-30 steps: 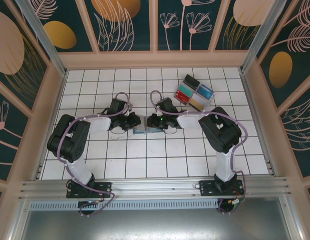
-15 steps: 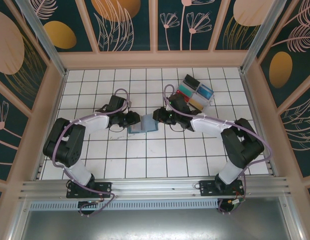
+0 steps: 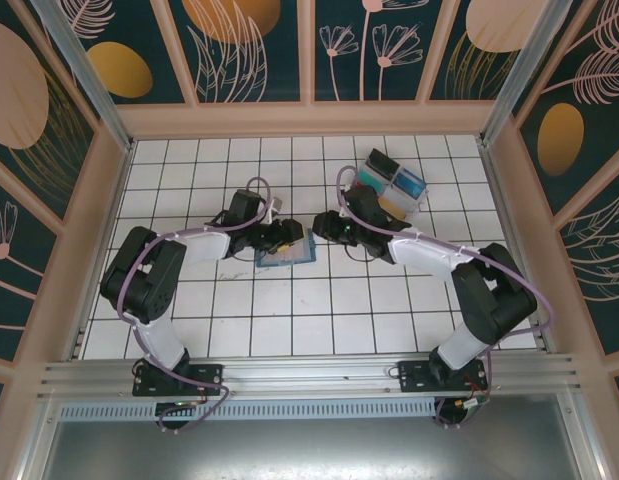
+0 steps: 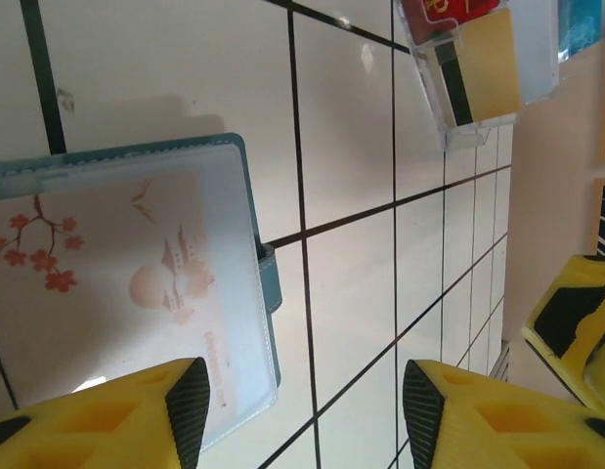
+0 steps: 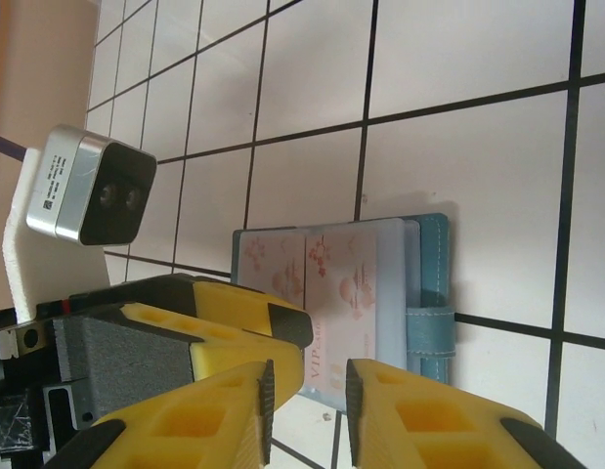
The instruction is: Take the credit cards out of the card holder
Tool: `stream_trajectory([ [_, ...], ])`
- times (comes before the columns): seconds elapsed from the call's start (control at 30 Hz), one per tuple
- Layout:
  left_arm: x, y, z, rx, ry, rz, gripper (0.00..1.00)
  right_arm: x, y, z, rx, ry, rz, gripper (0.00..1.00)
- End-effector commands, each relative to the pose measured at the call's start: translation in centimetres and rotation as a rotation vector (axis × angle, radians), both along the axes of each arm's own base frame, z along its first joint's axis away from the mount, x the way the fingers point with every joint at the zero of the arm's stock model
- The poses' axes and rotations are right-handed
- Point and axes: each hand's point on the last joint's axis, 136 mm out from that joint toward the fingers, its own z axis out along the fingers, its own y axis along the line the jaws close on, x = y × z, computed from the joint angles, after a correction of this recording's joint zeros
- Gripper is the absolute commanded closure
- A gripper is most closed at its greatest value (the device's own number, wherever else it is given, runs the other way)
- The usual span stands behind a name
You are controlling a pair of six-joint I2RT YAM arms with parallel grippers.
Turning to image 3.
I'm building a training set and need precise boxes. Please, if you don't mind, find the slotted grey cable duct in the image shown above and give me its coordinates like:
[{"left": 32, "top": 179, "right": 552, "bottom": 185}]
[{"left": 58, "top": 398, "right": 440, "bottom": 422}]

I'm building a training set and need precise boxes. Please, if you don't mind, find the black card stack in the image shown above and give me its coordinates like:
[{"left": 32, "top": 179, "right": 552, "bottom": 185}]
[{"left": 366, "top": 148, "right": 402, "bottom": 179}]

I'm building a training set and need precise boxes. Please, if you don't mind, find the teal card stack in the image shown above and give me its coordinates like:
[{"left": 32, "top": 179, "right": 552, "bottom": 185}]
[{"left": 356, "top": 168, "right": 390, "bottom": 191}]

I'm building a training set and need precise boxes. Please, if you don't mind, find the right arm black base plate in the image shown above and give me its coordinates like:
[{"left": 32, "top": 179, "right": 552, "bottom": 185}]
[{"left": 397, "top": 358, "right": 489, "bottom": 394}]

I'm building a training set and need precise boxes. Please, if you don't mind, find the blue card stack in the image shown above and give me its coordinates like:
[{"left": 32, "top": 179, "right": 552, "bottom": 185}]
[{"left": 392, "top": 169, "right": 427, "bottom": 199}]

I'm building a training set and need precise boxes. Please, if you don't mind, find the teal card holder wallet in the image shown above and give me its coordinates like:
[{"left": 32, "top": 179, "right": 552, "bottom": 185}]
[{"left": 255, "top": 233, "right": 319, "bottom": 270}]

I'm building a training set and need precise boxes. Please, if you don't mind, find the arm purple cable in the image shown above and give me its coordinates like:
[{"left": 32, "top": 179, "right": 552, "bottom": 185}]
[
  {"left": 116, "top": 175, "right": 233, "bottom": 434},
  {"left": 335, "top": 165, "right": 557, "bottom": 431}
]

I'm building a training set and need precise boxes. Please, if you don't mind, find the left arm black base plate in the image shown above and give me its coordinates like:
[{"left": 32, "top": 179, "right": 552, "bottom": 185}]
[{"left": 132, "top": 362, "right": 225, "bottom": 398}]

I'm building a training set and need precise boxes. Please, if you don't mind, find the aluminium mounting rail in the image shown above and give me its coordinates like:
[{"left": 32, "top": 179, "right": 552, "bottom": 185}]
[{"left": 36, "top": 352, "right": 586, "bottom": 404}]

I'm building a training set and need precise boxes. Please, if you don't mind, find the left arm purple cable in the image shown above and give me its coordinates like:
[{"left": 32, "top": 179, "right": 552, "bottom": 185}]
[{"left": 116, "top": 175, "right": 233, "bottom": 434}]

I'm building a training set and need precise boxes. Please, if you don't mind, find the aluminium corner post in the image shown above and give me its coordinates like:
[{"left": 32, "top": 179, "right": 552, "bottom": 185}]
[
  {"left": 479, "top": 0, "right": 576, "bottom": 147},
  {"left": 28, "top": 0, "right": 136, "bottom": 152}
]

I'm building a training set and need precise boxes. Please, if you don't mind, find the clear acrylic card organizer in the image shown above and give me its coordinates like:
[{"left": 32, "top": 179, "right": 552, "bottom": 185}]
[{"left": 349, "top": 147, "right": 431, "bottom": 224}]

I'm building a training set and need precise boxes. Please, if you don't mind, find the grey metal sheet panel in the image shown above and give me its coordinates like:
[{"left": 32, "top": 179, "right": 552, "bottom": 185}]
[{"left": 38, "top": 394, "right": 581, "bottom": 480}]

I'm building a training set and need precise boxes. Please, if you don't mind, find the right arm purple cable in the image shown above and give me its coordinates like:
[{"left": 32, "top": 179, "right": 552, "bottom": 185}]
[{"left": 335, "top": 165, "right": 557, "bottom": 431}]

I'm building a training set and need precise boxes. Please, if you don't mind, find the gold card stack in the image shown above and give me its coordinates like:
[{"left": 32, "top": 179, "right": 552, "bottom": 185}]
[{"left": 378, "top": 196, "right": 408, "bottom": 222}]

